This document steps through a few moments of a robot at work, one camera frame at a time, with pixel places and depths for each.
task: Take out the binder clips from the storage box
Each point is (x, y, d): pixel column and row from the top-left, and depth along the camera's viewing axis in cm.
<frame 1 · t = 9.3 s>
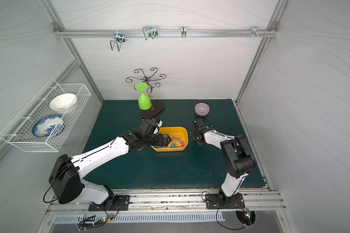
left hand: (165, 139, 80), fingers open
right hand: (193, 135, 97), fingers open
lilac ceramic bowl: (201, 108, 113), point 5 cm above the table
dark metal cup stand: (157, 106, 118), point 3 cm above the table
green plastic goblet: (144, 102, 91), point 24 cm above the table
yellow plastic storage box: (179, 139, 99), on the table

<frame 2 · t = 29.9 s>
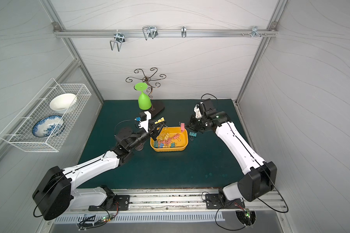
left hand: (163, 120, 70), fingers closed
right hand: (186, 124, 77), fingers closed
teal binder clip: (192, 134, 100), point 3 cm above the table
pink binder clip: (182, 126, 80), point 23 cm above the table
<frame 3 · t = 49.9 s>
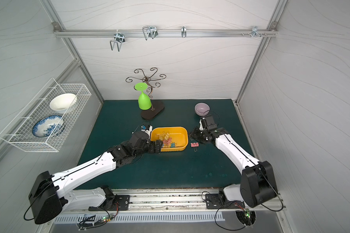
left hand: (156, 142, 79), fingers open
right hand: (190, 134, 85), fingers open
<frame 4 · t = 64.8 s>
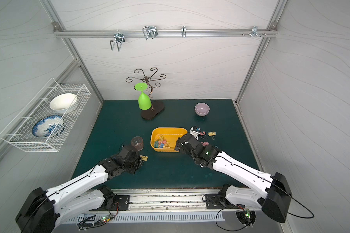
left hand: (144, 159, 83), fingers open
right hand: (182, 143, 78), fingers open
small brown glass cup: (137, 142, 95), point 3 cm above the table
yellow binder clip: (212, 134, 103), on the table
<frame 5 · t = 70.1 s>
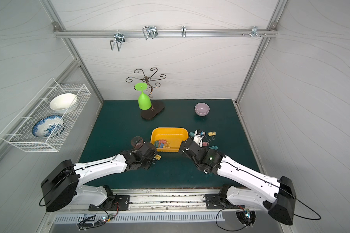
left hand: (157, 155, 85), fingers closed
right hand: (187, 145, 76), fingers open
teal binder clip 2: (215, 147, 95), point 2 cm above the table
yellow binder clip 2: (158, 158, 90), point 2 cm above the table
